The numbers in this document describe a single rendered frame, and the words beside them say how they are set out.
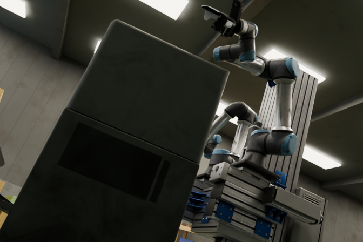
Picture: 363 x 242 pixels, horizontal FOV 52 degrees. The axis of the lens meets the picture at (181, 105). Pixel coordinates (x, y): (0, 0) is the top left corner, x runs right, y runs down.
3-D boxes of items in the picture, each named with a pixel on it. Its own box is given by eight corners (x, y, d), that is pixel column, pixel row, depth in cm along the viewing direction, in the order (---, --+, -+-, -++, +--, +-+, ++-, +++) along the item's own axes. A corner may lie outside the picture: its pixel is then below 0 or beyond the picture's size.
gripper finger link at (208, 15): (196, 15, 161) (214, 25, 164) (203, 4, 158) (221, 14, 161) (195, 13, 163) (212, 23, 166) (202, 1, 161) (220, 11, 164)
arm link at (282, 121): (273, 155, 209) (277, 61, 218) (298, 157, 199) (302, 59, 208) (262, 154, 200) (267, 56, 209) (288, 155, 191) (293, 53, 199)
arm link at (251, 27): (259, 39, 180) (259, 21, 180) (248, 35, 172) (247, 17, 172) (245, 41, 185) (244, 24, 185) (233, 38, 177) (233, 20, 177)
